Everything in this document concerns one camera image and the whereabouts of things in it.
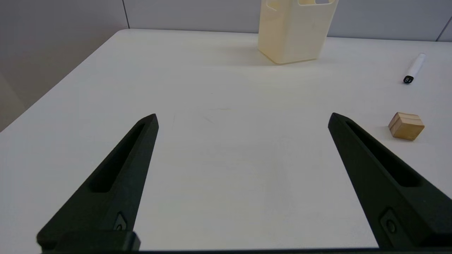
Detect small wooden cube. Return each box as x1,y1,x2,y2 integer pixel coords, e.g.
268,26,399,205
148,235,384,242
388,112,425,141

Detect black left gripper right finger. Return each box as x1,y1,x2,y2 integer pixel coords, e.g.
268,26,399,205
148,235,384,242
327,113,452,252

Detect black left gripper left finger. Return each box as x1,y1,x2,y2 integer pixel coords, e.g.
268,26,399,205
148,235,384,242
37,113,160,252

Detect white marker pen black caps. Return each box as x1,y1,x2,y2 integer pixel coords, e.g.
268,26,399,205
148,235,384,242
403,53,427,85

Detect cream plastic container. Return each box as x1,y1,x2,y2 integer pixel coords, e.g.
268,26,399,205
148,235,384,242
257,0,340,65

